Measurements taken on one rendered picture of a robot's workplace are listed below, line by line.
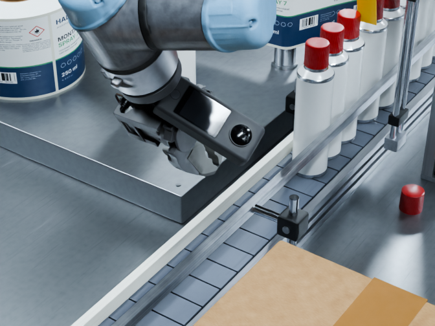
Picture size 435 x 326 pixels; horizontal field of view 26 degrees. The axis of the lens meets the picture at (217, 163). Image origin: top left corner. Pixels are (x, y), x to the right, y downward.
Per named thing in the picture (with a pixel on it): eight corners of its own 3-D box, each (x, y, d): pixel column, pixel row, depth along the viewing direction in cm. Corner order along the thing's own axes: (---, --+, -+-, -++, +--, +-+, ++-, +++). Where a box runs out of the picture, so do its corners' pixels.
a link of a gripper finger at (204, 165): (183, 158, 117) (158, 119, 110) (223, 173, 115) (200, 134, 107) (171, 178, 116) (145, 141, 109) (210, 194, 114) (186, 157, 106)
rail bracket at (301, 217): (256, 276, 125) (259, 174, 116) (304, 297, 122) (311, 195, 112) (243, 290, 123) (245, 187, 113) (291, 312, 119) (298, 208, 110)
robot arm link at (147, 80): (180, 24, 94) (138, 89, 91) (193, 51, 98) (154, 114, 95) (121, 6, 97) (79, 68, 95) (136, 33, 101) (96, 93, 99)
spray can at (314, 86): (303, 154, 140) (311, 30, 129) (333, 166, 138) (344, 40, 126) (284, 171, 137) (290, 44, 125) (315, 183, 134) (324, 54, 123)
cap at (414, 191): (419, 217, 136) (423, 198, 134) (396, 211, 137) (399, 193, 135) (424, 204, 138) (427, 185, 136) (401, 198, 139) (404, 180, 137)
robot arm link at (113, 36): (122, 7, 82) (37, 8, 85) (164, 77, 91) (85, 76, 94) (143, -63, 85) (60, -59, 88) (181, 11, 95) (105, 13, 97)
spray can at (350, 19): (333, 122, 148) (342, 2, 136) (362, 133, 145) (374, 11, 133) (315, 137, 144) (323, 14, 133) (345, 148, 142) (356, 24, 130)
